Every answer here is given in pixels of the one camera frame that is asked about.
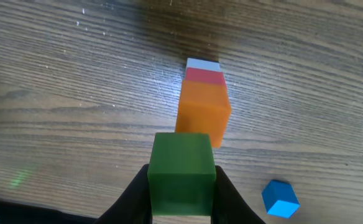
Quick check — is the green cube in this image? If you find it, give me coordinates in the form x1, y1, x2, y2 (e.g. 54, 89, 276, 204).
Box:
147, 132, 217, 217

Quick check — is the orange cube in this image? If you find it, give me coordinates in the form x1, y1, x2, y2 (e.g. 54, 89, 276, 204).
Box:
174, 79, 232, 149

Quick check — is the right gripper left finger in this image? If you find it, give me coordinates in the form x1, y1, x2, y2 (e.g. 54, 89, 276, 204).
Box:
93, 164, 153, 224

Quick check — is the red cube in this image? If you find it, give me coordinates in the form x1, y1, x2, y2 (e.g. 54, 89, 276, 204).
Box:
184, 67, 227, 87

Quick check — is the white cube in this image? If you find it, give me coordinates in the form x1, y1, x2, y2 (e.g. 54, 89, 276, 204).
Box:
185, 57, 223, 73

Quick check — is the blue cube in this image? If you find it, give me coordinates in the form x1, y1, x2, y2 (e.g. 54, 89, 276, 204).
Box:
261, 179, 301, 219

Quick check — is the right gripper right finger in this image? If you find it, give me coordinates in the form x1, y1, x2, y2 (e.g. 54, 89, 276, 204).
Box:
211, 165, 266, 224

